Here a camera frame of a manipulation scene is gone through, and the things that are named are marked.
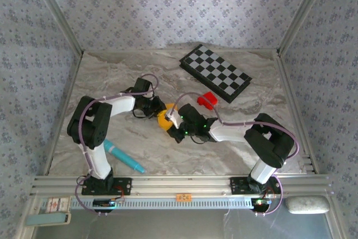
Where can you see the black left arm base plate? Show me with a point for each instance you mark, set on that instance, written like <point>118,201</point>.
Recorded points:
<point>123,185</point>

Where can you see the black and grey chessboard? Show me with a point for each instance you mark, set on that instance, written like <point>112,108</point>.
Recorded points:
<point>215,68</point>

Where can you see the aluminium table side rail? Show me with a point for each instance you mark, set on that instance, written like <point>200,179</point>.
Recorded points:
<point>296,110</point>
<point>64,110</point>

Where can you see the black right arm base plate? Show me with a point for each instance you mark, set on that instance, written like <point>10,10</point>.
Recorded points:
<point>237,185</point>

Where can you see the aluminium mounting rail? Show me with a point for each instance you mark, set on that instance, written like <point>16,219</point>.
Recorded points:
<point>179,184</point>

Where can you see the orange paper sheet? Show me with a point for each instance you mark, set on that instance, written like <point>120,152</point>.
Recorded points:
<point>163,122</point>

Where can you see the grey speckled oval pad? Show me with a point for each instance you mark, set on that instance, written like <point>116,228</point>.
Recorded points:
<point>307,205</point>

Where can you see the teal marker pen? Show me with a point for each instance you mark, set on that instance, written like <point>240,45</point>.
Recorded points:
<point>123,155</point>

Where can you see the pale teal flat case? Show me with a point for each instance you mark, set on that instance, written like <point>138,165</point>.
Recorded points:
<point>47,219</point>

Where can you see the aluminium frame post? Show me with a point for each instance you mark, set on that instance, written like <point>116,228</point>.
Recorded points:
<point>58,12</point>
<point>303,12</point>

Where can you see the red toy brick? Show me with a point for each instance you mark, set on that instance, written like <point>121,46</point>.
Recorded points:
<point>207,100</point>

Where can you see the red and white small box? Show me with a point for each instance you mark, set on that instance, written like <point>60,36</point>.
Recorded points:
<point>58,205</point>

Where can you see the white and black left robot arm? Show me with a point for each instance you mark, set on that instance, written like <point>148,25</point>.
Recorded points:
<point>98,163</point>

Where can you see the small orange label tag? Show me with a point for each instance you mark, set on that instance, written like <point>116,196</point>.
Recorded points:
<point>183,197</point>

